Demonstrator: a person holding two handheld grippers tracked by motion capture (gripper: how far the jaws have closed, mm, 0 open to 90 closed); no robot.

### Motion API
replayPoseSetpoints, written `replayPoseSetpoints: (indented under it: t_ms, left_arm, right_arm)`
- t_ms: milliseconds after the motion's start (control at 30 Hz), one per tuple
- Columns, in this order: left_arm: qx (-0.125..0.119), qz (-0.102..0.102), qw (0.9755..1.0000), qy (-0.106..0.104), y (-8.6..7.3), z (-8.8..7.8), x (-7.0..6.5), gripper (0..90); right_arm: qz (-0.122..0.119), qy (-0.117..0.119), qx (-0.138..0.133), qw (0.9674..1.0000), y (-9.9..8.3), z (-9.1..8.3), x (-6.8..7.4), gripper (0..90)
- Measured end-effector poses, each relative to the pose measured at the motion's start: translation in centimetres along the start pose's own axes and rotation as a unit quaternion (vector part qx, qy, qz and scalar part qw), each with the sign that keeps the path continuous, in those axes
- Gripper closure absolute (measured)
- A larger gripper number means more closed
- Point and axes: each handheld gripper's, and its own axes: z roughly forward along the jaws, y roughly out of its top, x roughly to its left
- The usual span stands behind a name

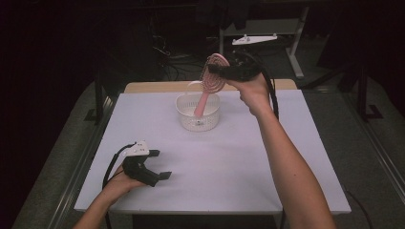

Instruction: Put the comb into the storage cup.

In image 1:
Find black floor cable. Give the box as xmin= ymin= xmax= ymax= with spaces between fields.
xmin=345 ymin=188 xmax=377 ymax=229

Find person's right hand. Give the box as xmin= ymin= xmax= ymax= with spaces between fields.
xmin=226 ymin=73 xmax=275 ymax=118

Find pink hairbrush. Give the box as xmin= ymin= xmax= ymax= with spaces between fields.
xmin=193 ymin=52 xmax=231 ymax=118

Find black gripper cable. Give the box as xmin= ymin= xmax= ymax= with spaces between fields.
xmin=243 ymin=51 xmax=287 ymax=229
xmin=101 ymin=143 xmax=138 ymax=229

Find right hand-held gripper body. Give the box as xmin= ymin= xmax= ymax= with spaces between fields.
xmin=223 ymin=33 xmax=279 ymax=82

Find wooden table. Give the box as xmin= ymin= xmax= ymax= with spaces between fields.
xmin=123 ymin=78 xmax=298 ymax=94

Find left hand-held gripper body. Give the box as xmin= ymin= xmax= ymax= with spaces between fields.
xmin=120 ymin=140 xmax=160 ymax=188

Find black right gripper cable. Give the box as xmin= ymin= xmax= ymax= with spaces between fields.
xmin=243 ymin=51 xmax=287 ymax=229

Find black metal stand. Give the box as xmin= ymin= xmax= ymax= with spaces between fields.
xmin=355 ymin=62 xmax=385 ymax=122
xmin=83 ymin=72 xmax=109 ymax=126

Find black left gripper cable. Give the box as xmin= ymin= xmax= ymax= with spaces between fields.
xmin=101 ymin=143 xmax=138 ymax=229

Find metal floor rail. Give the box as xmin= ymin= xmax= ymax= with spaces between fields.
xmin=47 ymin=94 xmax=119 ymax=229
xmin=342 ymin=94 xmax=405 ymax=204

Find tangle of black floor cables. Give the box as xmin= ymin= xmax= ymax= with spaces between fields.
xmin=149 ymin=18 xmax=266 ymax=81

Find white plastic basket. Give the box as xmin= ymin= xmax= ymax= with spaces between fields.
xmin=175 ymin=80 xmax=222 ymax=133

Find white desk frame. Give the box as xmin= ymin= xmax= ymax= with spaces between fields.
xmin=218 ymin=5 xmax=310 ymax=80

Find person's left hand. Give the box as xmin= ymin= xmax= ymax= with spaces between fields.
xmin=102 ymin=165 xmax=146 ymax=205

